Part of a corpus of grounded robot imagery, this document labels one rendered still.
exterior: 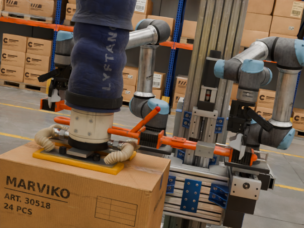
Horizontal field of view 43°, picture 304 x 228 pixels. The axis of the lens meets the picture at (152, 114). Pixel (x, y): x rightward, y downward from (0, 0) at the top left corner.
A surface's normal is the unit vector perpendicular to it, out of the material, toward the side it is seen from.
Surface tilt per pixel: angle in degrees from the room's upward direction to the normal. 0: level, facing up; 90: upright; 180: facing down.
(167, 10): 90
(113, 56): 70
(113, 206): 90
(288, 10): 91
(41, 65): 91
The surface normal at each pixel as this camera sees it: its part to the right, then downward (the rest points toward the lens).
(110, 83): 0.66, -0.04
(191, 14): -0.14, 0.17
